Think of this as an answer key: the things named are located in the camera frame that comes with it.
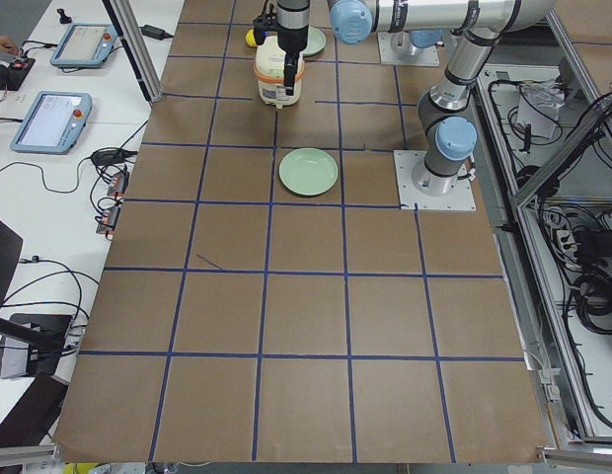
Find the white rice cooker orange handle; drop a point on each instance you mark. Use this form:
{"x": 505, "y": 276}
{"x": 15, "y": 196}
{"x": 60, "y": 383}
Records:
{"x": 268, "y": 67}

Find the blue teach pendant far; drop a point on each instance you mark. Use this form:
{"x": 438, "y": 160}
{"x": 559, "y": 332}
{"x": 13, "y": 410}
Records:
{"x": 84, "y": 46}

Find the green plate near arm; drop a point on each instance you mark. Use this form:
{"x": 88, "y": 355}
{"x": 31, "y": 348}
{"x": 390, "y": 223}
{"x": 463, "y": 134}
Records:
{"x": 316, "y": 42}
{"x": 308, "y": 171}

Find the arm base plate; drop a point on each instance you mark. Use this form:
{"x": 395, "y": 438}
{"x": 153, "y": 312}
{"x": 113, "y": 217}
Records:
{"x": 418, "y": 189}
{"x": 427, "y": 58}

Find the black power adapter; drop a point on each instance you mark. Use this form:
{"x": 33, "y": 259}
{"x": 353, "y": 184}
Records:
{"x": 155, "y": 32}

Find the blue teach pendant near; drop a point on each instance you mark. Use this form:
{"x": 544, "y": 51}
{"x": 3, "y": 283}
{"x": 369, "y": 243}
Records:
{"x": 53, "y": 124}

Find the blue teach pendant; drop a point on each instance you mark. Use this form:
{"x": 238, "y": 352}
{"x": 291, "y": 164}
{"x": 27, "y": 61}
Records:
{"x": 84, "y": 46}
{"x": 53, "y": 124}

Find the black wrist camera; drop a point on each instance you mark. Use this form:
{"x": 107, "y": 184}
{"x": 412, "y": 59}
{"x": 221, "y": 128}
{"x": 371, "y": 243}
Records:
{"x": 265, "y": 22}

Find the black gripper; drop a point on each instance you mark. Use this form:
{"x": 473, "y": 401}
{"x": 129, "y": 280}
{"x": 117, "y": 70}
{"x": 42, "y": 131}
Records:
{"x": 292, "y": 39}

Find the brown paper table cover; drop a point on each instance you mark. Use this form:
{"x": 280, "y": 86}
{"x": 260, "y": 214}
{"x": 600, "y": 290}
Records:
{"x": 238, "y": 321}

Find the person hand at desk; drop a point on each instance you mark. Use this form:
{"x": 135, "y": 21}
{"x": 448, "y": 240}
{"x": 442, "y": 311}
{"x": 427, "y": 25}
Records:
{"x": 8, "y": 46}

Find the aluminium frame post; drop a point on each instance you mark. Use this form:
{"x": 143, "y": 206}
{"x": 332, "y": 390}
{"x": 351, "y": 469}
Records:
{"x": 125, "y": 24}

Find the yellow toy potato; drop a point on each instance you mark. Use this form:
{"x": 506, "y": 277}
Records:
{"x": 250, "y": 39}

